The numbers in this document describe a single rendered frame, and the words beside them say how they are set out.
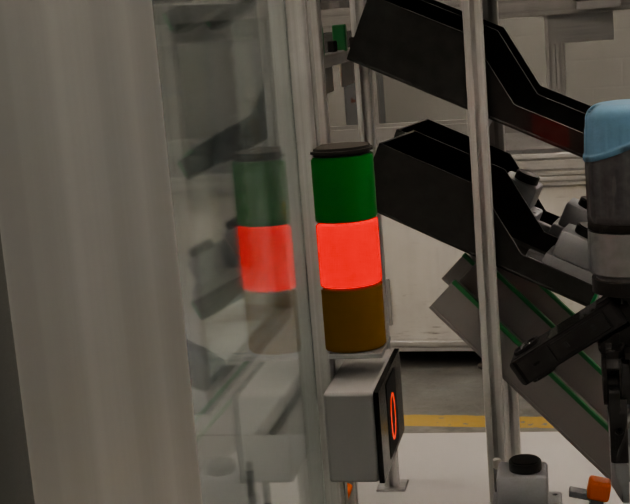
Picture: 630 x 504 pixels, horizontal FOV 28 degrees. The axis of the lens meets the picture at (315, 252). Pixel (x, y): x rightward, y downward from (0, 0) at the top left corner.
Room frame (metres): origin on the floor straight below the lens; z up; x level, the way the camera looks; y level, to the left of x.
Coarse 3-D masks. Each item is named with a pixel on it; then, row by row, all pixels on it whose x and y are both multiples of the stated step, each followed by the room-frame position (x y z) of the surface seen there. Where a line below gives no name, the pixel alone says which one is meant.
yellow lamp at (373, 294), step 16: (352, 288) 0.93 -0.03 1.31; (368, 288) 0.93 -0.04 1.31; (336, 304) 0.92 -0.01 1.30; (352, 304) 0.92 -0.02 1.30; (368, 304) 0.92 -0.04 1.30; (336, 320) 0.92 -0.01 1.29; (352, 320) 0.92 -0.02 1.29; (368, 320) 0.92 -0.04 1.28; (384, 320) 0.94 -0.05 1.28; (336, 336) 0.92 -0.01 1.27; (352, 336) 0.92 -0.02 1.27; (368, 336) 0.92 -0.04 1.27; (384, 336) 0.94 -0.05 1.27; (352, 352) 0.92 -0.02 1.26
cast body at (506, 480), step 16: (512, 464) 1.10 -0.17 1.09; (528, 464) 1.09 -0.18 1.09; (544, 464) 1.12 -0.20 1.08; (496, 480) 1.09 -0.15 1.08; (512, 480) 1.09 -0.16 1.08; (528, 480) 1.08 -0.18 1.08; (544, 480) 1.08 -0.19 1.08; (496, 496) 1.12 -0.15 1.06; (512, 496) 1.09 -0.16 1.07; (528, 496) 1.08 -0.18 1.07; (544, 496) 1.08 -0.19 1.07; (560, 496) 1.11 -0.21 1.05
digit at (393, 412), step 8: (392, 376) 0.95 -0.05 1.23; (392, 384) 0.95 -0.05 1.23; (392, 392) 0.94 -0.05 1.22; (392, 400) 0.94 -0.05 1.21; (392, 408) 0.94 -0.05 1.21; (392, 416) 0.94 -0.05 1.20; (392, 424) 0.93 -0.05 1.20; (392, 432) 0.93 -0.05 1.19; (392, 440) 0.93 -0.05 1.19; (392, 448) 0.92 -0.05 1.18; (392, 456) 0.92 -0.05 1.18
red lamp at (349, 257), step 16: (320, 224) 0.93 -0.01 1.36; (336, 224) 0.92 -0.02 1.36; (352, 224) 0.92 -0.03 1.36; (368, 224) 0.93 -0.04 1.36; (320, 240) 0.93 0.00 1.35; (336, 240) 0.92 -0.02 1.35; (352, 240) 0.92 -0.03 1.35; (368, 240) 0.93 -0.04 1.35; (320, 256) 0.93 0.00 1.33; (336, 256) 0.92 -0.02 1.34; (352, 256) 0.92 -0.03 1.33; (368, 256) 0.93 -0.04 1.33; (320, 272) 0.93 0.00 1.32; (336, 272) 0.92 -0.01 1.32; (352, 272) 0.92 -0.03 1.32; (368, 272) 0.92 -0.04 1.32; (336, 288) 0.92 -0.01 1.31
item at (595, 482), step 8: (592, 480) 1.09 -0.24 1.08; (600, 480) 1.09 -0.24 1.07; (608, 480) 1.09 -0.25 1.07; (576, 488) 1.10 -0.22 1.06; (592, 488) 1.08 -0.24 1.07; (600, 488) 1.08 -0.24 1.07; (608, 488) 1.08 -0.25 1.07; (576, 496) 1.09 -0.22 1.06; (584, 496) 1.09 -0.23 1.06; (592, 496) 1.08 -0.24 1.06; (600, 496) 1.08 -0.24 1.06; (608, 496) 1.08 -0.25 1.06
